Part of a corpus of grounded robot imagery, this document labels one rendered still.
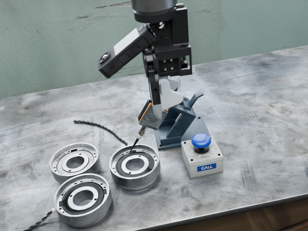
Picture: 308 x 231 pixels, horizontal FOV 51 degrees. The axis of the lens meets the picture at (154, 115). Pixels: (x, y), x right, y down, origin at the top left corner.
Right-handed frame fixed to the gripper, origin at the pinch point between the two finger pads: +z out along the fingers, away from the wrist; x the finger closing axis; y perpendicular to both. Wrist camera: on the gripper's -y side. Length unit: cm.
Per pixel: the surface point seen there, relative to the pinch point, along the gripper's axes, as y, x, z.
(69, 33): -40, 155, 32
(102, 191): -12.6, -9.6, 10.2
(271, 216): 27.2, -1.6, 38.2
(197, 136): 7.6, -3.4, 5.7
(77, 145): -18.4, 5.2, 9.6
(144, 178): -4.2, -8.4, 9.8
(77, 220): -17.0, -15.5, 10.1
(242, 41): 79, 161, 58
